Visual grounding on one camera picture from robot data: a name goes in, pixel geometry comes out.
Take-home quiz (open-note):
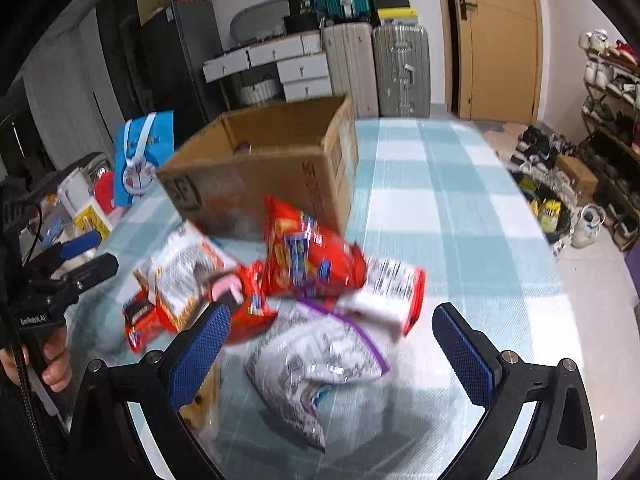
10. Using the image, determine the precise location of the wooden door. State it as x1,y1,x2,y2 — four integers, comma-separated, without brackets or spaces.
442,0,543,123

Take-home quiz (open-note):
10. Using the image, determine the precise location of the pile of shoes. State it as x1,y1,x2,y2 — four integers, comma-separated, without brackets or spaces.
507,125,586,211

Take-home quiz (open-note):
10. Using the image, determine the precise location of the person's left hand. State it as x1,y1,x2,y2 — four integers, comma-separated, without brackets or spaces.
0,342,74,394

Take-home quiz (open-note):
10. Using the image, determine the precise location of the beige suitcase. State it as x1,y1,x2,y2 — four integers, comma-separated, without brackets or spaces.
322,20,380,118

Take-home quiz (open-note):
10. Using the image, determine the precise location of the small red dark packet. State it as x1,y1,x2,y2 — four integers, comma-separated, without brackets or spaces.
122,287,166,353

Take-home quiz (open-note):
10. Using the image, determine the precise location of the yellow white box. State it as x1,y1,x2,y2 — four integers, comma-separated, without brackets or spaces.
75,199,112,241

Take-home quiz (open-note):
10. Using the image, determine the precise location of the yellow black box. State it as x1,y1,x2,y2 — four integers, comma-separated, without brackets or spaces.
375,7,418,26

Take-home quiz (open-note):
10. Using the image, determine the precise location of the brown cardboard box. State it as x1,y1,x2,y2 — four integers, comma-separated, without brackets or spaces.
156,95,360,241

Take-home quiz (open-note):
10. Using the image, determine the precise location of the red round container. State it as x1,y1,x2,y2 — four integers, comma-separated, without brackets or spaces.
94,170,117,211

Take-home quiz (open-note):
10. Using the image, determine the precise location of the yellow black bag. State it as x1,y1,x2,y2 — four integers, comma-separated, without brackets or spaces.
532,199,563,233

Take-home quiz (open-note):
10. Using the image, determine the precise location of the orange white snack packet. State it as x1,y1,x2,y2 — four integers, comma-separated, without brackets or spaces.
147,222,241,333

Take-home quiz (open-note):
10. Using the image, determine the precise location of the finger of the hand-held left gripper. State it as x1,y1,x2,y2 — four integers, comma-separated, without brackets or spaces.
35,252,120,306
42,230,103,266

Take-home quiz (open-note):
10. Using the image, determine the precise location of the white kettle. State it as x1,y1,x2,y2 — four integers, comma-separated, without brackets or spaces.
57,167,93,216

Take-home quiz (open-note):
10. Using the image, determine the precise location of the white sneaker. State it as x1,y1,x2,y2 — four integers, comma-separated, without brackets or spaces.
570,205,607,249

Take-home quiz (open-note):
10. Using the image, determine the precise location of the large red snack bag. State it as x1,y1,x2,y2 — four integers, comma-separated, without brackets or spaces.
262,195,368,298

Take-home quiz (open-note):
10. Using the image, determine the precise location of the white wicker basket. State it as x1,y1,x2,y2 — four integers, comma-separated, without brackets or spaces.
239,77,280,106

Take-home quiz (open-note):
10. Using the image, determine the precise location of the shoe rack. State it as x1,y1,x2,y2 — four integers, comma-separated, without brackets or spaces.
579,30,640,252

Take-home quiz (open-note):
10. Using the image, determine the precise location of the white drawer unit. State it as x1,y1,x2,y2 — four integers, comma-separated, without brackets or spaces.
202,30,333,103

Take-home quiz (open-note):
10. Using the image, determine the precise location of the black cable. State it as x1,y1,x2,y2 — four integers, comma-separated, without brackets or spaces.
0,202,56,480

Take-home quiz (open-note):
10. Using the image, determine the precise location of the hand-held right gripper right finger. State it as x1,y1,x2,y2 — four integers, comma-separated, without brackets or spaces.
432,303,598,480

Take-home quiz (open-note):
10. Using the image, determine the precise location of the white purple-edged snack bag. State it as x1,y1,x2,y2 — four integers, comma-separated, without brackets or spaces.
244,297,391,453

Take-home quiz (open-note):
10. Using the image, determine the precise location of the clear yellow snack packet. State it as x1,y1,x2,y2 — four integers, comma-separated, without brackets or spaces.
179,360,223,441

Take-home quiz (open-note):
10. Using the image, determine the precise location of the dark grey fridge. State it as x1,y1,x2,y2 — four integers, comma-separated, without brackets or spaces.
140,0,226,126

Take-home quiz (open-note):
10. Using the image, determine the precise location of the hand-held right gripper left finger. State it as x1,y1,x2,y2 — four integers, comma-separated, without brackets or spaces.
67,301,233,480

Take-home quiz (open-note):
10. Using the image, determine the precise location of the white red snack packet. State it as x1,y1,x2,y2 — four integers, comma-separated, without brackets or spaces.
340,255,427,337

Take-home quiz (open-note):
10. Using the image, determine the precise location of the blue cartoon bag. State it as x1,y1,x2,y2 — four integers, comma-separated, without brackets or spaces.
114,110,176,208

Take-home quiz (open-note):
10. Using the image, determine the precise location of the silver suitcase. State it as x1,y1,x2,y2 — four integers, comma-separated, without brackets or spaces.
372,24,432,118

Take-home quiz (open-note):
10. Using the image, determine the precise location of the grey oval tub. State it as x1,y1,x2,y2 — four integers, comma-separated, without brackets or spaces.
230,0,293,46

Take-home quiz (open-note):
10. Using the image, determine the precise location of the red cookie packet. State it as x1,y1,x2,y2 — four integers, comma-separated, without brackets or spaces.
207,260,278,346

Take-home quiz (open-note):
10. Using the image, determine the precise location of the small cardboard box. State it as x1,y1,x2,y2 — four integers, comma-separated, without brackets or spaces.
555,155,599,206

